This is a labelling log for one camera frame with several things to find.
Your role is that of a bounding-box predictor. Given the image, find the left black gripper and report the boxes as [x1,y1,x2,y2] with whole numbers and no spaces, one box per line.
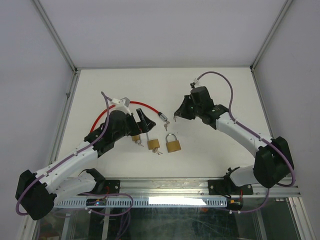
[113,108,155,141]

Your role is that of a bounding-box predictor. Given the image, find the small brass padlock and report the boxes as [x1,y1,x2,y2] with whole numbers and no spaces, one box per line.
[131,135,144,147]

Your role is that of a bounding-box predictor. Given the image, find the red cable lock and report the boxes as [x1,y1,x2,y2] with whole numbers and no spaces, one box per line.
[90,100,169,133]

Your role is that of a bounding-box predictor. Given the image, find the long shackle brass padlock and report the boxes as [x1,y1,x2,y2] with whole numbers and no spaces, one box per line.
[146,133,160,153]

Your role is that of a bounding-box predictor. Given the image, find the cable lock keys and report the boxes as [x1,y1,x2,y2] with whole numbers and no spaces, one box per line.
[163,120,170,132]

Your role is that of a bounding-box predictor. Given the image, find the wide brass padlock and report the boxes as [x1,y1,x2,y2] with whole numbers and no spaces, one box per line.
[165,133,182,153]

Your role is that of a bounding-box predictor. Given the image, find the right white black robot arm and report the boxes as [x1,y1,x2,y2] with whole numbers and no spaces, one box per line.
[173,86,294,194]

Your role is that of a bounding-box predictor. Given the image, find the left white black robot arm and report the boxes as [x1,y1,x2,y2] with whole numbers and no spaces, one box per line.
[15,108,156,221]

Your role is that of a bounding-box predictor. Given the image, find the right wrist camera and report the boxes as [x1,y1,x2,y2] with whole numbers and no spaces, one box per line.
[190,78,200,89]

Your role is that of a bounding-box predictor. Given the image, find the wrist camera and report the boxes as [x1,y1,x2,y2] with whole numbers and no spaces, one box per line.
[190,78,200,89]
[111,97,132,115]

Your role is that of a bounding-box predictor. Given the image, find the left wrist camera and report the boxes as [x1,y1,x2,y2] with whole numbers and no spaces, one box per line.
[111,97,132,115]

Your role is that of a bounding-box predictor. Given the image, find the aluminium front rail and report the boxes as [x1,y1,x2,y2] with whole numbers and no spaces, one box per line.
[30,176,299,199]

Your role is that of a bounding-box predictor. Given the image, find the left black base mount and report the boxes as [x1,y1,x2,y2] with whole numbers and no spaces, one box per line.
[76,178,121,196]

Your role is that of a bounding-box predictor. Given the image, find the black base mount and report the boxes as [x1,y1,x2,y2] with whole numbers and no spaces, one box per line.
[207,179,254,198]
[76,178,121,196]

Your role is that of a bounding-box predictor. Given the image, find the grey slotted cable duct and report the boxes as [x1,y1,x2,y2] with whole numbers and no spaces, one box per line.
[54,197,227,209]

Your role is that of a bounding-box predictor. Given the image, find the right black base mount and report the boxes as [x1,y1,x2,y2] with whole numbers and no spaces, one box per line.
[207,179,254,198]

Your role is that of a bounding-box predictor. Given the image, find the left aluminium frame post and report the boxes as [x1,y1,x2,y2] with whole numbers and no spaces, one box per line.
[31,0,78,73]

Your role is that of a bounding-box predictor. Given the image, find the aluminium frame post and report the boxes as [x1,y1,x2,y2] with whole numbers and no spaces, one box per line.
[31,0,78,73]
[250,0,295,72]

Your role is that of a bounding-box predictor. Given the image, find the right aluminium frame post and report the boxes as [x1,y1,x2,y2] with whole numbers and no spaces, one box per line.
[250,0,295,72]

